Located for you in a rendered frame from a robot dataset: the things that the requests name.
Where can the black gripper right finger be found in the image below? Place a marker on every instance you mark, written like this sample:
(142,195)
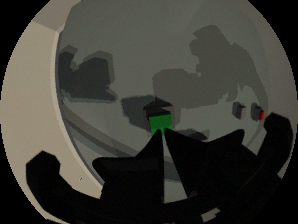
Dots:
(192,157)

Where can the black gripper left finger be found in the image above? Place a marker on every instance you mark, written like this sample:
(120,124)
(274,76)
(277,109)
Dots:
(148,165)

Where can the green button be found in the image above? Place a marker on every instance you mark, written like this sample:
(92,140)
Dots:
(159,116)

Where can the red button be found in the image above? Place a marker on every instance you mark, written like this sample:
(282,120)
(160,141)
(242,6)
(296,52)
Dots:
(258,113)

